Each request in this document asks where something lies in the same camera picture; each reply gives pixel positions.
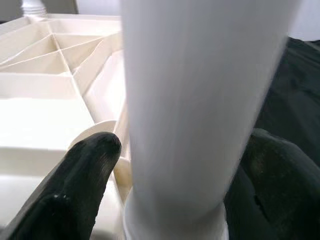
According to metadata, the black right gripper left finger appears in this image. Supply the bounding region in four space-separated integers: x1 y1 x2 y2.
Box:
0 131 123 240

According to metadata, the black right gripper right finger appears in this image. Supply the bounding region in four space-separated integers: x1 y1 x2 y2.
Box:
224 128 320 240

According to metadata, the white plastic children table top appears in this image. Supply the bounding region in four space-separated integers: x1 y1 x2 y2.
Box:
0 13 133 240

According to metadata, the white tapered table leg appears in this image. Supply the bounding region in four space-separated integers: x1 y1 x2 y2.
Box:
119 0 298 240
21 0 48 18

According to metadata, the black table cloth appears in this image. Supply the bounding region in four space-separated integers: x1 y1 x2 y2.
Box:
252 36 320 166

